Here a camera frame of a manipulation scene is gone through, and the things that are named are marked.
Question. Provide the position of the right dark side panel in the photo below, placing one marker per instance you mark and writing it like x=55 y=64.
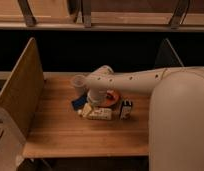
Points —
x=167 y=56

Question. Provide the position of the left wooden side panel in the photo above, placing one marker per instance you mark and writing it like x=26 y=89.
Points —
x=20 y=94

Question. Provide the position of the beige cylindrical gripper body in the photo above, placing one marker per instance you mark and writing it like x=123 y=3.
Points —
x=96 y=97

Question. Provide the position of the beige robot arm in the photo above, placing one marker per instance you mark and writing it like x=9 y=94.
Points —
x=176 y=112

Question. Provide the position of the blue flat object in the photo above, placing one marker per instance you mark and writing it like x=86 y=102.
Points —
x=79 y=103

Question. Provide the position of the wooden upper shelf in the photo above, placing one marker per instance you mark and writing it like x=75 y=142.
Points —
x=103 y=15

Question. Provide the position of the white pill bottle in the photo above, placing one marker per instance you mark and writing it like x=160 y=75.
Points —
x=95 y=113

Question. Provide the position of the translucent plastic cup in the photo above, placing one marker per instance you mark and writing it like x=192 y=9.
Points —
x=79 y=84

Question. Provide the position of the orange bowl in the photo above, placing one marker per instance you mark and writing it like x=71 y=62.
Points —
x=111 y=98

